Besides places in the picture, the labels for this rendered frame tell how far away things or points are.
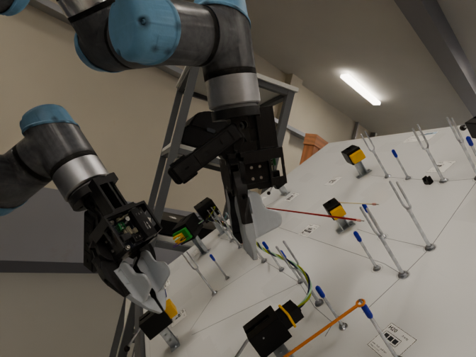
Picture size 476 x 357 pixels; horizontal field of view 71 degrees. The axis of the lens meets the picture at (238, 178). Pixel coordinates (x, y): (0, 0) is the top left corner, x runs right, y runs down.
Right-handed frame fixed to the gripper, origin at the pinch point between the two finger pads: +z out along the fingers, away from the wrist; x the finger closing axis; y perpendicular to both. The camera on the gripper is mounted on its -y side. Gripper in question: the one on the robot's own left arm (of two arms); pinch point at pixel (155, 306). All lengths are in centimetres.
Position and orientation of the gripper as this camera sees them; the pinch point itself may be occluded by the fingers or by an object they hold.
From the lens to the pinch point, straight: 55.2
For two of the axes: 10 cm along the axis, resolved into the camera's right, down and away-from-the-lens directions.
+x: 5.7, -2.6, 7.8
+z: 5.8, 8.0, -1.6
